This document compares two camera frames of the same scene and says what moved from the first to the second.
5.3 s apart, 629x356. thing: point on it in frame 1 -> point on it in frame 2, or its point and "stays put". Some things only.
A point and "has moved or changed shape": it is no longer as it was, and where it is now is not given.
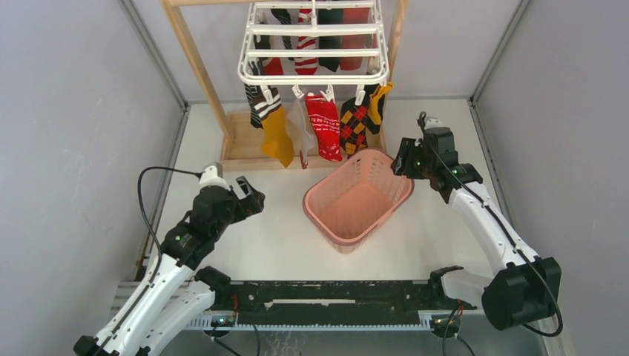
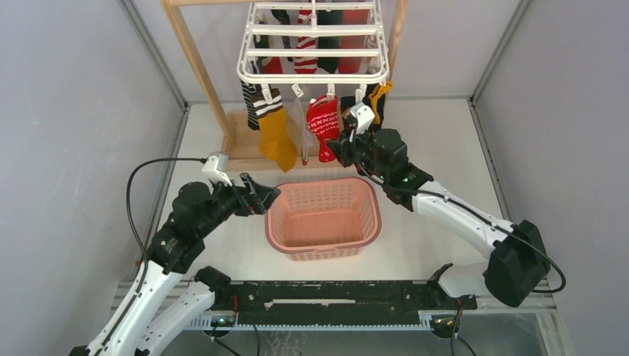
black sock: x=330 y=16 stays put
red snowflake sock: x=324 y=119 stays put
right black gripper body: x=416 y=165 -> x=355 y=149
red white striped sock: x=305 y=65 stays put
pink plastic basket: x=347 y=203 has moved or changed shape
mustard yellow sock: x=374 y=113 stays put
